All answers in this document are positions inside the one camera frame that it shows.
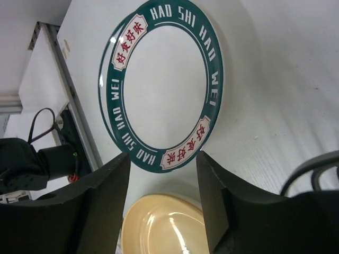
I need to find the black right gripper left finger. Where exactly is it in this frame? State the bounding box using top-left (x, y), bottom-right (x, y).
top-left (1, 153), bottom-right (130, 253)

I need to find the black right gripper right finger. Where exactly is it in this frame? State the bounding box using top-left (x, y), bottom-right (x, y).
top-left (196, 151), bottom-right (338, 253)

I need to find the grey wire dish rack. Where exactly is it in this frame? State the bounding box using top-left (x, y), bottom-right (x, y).
top-left (280, 150), bottom-right (338, 196)

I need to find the yellow shallow plate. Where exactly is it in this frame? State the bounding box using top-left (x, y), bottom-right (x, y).
top-left (121, 194), bottom-right (209, 253)

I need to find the white plate dark patterned rim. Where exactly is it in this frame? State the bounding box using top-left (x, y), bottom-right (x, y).
top-left (98, 1), bottom-right (225, 174)

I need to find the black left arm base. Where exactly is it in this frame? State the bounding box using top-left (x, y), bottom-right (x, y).
top-left (1, 110), bottom-right (92, 194)

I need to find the aluminium table edge rail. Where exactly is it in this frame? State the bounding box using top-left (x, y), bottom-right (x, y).
top-left (34, 22), bottom-right (102, 175)

